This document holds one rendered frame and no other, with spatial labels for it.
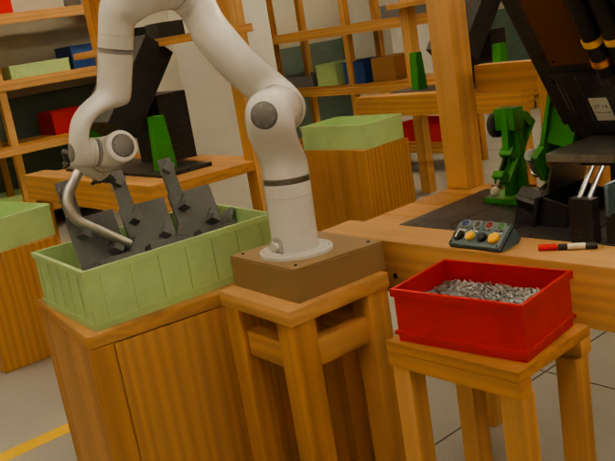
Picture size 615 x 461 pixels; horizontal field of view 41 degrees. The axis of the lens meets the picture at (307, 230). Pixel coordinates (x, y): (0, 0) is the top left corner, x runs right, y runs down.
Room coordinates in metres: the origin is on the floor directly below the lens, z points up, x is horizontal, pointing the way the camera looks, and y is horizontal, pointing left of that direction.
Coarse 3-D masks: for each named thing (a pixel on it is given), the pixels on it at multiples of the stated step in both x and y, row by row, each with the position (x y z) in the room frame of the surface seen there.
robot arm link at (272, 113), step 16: (256, 96) 1.94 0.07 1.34; (272, 96) 1.93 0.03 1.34; (288, 96) 1.97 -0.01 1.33; (256, 112) 1.92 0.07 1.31; (272, 112) 1.91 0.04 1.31; (288, 112) 1.93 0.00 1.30; (256, 128) 1.93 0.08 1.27; (272, 128) 1.92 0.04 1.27; (288, 128) 1.93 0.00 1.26; (256, 144) 1.96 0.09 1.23; (272, 144) 1.95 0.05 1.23; (288, 144) 1.95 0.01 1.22; (272, 160) 1.97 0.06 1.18; (288, 160) 1.97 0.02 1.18; (304, 160) 2.00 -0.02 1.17; (272, 176) 1.98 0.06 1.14; (288, 176) 1.97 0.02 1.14; (304, 176) 1.99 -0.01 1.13
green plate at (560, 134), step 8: (552, 104) 1.97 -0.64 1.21; (552, 112) 1.97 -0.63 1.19; (544, 120) 1.98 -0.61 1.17; (552, 120) 1.97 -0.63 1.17; (560, 120) 1.96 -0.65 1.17; (544, 128) 1.98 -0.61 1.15; (552, 128) 1.97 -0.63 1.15; (560, 128) 1.96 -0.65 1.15; (568, 128) 1.94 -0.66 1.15; (544, 136) 1.98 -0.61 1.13; (552, 136) 1.98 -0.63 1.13; (560, 136) 1.96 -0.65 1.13; (568, 136) 1.94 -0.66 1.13; (576, 136) 1.94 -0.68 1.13; (544, 144) 1.98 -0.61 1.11; (552, 144) 2.01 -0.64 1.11; (560, 144) 1.96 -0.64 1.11; (568, 144) 1.94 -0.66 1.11
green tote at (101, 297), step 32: (256, 224) 2.37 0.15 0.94; (32, 256) 2.40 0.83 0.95; (64, 256) 2.45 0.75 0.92; (160, 256) 2.19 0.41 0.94; (192, 256) 2.25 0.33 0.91; (224, 256) 2.30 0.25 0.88; (64, 288) 2.22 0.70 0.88; (96, 288) 2.08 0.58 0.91; (128, 288) 2.13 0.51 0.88; (160, 288) 2.18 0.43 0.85; (192, 288) 2.24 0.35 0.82; (96, 320) 2.07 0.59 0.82; (128, 320) 2.12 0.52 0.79
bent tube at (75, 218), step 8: (72, 168) 2.39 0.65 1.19; (72, 176) 2.36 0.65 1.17; (80, 176) 2.37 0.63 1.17; (72, 184) 2.35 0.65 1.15; (64, 192) 2.33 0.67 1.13; (72, 192) 2.34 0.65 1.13; (64, 200) 2.32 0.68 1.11; (72, 200) 2.33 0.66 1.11; (64, 208) 2.32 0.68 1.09; (72, 208) 2.32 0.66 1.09; (72, 216) 2.31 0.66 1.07; (80, 216) 2.32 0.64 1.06; (80, 224) 2.31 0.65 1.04; (88, 224) 2.32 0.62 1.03; (96, 224) 2.34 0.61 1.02; (96, 232) 2.33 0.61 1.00; (104, 232) 2.34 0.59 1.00; (112, 232) 2.35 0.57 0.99; (112, 240) 2.35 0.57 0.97; (120, 240) 2.36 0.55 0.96; (128, 240) 2.37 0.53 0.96; (128, 248) 2.37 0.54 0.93
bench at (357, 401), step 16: (448, 192) 2.65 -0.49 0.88; (464, 192) 2.61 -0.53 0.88; (400, 208) 2.54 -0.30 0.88; (416, 208) 2.50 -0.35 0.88; (432, 208) 2.47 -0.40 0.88; (352, 352) 2.27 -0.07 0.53; (352, 368) 2.28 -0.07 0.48; (352, 384) 2.29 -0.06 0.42; (352, 400) 2.29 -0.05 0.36; (496, 400) 2.65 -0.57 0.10; (352, 416) 2.30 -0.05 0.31; (368, 416) 2.25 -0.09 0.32; (496, 416) 2.65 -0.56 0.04; (368, 432) 2.26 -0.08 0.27; (368, 448) 2.27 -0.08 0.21
